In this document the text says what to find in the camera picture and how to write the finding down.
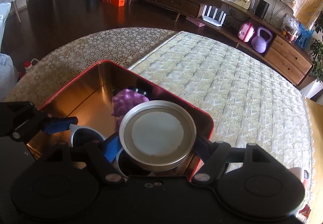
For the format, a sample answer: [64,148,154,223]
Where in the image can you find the red foil wrapper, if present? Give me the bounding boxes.
[298,204,311,219]

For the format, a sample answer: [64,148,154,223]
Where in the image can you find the purple kettlebell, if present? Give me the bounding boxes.
[251,27,273,54]

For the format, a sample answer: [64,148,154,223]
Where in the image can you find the potted green tree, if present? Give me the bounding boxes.
[310,11,323,82]

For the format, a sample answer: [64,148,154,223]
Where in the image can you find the yellow woven placemat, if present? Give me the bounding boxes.
[305,98,322,223]

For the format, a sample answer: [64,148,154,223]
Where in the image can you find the white router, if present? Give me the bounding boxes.
[201,5,227,27]

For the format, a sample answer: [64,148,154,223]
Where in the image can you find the wooden tv console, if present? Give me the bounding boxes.
[127,0,313,86]

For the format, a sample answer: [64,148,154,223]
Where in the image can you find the black speaker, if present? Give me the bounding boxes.
[254,0,269,19]

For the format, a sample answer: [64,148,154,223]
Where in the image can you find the white sunglasses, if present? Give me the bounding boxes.
[69,124,151,179]

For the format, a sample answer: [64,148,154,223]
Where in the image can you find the gold jar lid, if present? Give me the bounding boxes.
[119,100,197,172]

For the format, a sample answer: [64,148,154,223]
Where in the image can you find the cream quilted table mat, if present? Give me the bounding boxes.
[130,32,314,174]

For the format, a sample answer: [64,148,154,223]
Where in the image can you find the purple spiky toy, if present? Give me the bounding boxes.
[112,89,149,127]

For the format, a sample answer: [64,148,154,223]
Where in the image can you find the pink toy case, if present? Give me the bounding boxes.
[238,22,255,43]

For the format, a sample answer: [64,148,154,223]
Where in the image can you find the black clear round case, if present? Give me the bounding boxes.
[289,167,309,188]

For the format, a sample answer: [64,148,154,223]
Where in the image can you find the red metal tin box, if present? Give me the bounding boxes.
[26,59,215,181]

